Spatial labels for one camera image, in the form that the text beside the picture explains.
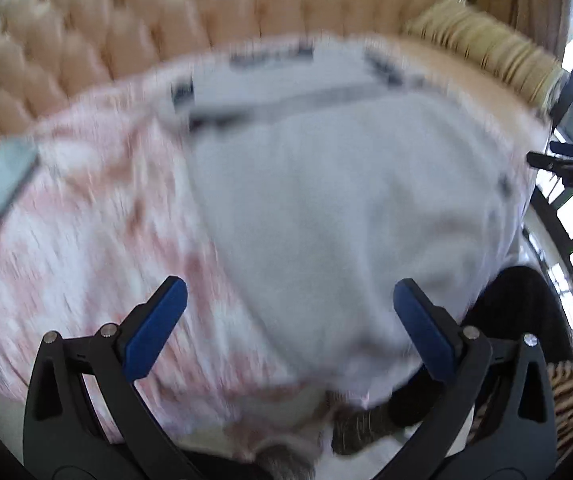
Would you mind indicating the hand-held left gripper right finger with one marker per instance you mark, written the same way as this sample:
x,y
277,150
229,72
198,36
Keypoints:
x,y
424,330

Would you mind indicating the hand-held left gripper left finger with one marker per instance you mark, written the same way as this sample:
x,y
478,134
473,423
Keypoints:
x,y
159,330

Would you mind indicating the grey knit sweater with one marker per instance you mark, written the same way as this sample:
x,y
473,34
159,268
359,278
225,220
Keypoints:
x,y
341,200

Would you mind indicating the person's grey slipper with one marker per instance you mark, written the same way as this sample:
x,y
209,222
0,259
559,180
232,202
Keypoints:
x,y
361,425
286,462

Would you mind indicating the pink floral blanket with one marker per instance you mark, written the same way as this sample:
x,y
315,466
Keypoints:
x,y
106,220

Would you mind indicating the striped green beige cushion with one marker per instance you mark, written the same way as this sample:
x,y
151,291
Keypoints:
x,y
491,45

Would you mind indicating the person's striped brown garment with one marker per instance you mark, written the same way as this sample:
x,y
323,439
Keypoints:
x,y
571,390

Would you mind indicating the beige tufted leather sofa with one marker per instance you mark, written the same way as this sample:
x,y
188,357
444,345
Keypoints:
x,y
141,20

